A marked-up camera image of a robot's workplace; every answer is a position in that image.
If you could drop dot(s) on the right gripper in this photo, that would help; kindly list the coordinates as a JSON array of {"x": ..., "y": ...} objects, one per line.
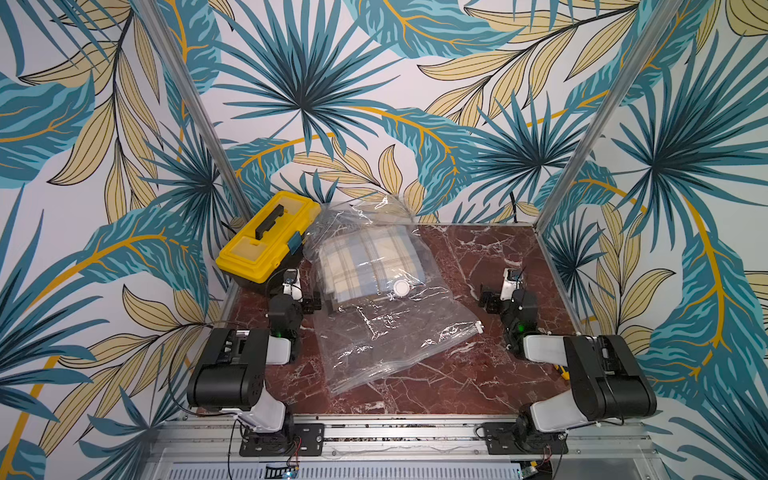
[{"x": 491, "y": 300}]

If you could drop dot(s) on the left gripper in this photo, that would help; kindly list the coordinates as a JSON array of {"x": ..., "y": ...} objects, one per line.
[{"x": 307, "y": 302}]

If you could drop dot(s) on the light plaid blanket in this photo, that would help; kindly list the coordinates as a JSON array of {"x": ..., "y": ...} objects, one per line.
[{"x": 366, "y": 262}]

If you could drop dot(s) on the clear plastic vacuum bag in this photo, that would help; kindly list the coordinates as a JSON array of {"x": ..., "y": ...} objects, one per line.
[{"x": 372, "y": 338}]

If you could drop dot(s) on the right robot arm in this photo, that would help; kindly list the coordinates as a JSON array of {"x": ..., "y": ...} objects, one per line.
[{"x": 605, "y": 381}]

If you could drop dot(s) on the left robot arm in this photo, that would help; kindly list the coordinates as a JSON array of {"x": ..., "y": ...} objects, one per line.
[{"x": 230, "y": 379}]

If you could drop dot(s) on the white vacuum valve cap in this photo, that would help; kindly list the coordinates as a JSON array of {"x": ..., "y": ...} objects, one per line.
[{"x": 401, "y": 288}]

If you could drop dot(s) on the yellow black toolbox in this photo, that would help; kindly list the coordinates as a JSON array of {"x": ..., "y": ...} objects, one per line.
[{"x": 272, "y": 240}]

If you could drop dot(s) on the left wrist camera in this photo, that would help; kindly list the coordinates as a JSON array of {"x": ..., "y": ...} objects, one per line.
[{"x": 291, "y": 284}]

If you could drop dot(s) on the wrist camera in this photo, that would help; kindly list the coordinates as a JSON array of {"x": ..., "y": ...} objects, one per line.
[
  {"x": 511, "y": 283},
  {"x": 291, "y": 284}
]

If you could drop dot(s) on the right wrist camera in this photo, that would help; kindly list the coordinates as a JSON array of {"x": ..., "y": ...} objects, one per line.
[{"x": 511, "y": 283}]

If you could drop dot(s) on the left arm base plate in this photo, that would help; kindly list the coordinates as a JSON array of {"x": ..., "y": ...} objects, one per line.
[{"x": 306, "y": 440}]

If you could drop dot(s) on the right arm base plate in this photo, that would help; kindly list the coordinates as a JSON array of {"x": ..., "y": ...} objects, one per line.
[{"x": 511, "y": 438}]

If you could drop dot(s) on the aluminium front rail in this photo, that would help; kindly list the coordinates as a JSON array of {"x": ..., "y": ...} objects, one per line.
[{"x": 400, "y": 446}]

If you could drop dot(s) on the left aluminium corner post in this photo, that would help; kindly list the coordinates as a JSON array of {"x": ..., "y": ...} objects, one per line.
[{"x": 164, "y": 41}]

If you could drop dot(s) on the aluminium corner post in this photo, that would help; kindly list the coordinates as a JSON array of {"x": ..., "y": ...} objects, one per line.
[
  {"x": 164, "y": 41},
  {"x": 647, "y": 41}
]

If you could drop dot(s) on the right aluminium corner post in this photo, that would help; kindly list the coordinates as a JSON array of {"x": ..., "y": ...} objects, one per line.
[{"x": 647, "y": 41}]

